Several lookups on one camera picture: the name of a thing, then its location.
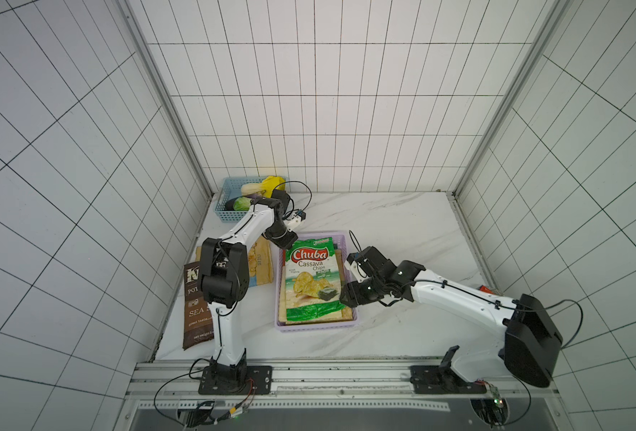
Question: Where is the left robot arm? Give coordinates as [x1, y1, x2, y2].
[199, 190, 298, 384]

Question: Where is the yellow lettuce toy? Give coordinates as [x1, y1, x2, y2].
[261, 176, 286, 198]

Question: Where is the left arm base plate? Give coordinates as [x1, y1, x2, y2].
[198, 358, 273, 396]

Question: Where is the brown Kettle sea salt bag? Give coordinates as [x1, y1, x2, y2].
[183, 262, 214, 350]

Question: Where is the purple plastic basket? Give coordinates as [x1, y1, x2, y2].
[275, 231, 359, 332]

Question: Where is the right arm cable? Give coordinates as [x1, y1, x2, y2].
[543, 299, 585, 351]

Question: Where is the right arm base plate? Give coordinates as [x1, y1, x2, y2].
[410, 346, 487, 395]

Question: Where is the purple eggplant toy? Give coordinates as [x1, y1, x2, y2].
[224, 199, 236, 211]

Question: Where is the small red snack packet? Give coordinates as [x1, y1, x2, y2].
[479, 286, 496, 295]

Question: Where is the blue plastic basket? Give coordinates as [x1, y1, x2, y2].
[215, 176, 289, 224]

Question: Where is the green Chuba cassava chips bag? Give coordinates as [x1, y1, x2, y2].
[284, 237, 351, 324]

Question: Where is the beige red cassava chips bag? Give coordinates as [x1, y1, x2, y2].
[278, 250, 354, 326]

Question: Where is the blue salt chips bag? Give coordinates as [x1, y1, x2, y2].
[194, 238, 274, 292]

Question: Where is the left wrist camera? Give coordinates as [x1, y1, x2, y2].
[285, 209, 307, 232]

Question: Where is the aluminium rail frame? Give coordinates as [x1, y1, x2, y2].
[115, 357, 572, 430]

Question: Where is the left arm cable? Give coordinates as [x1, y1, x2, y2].
[271, 180, 314, 222]

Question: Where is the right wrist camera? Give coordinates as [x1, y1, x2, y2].
[347, 246, 396, 282]

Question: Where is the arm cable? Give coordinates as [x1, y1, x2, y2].
[271, 180, 314, 222]
[543, 299, 585, 351]

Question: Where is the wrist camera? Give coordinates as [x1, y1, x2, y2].
[347, 246, 396, 282]
[285, 209, 307, 232]

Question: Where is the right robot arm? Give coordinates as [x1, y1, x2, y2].
[341, 255, 563, 388]

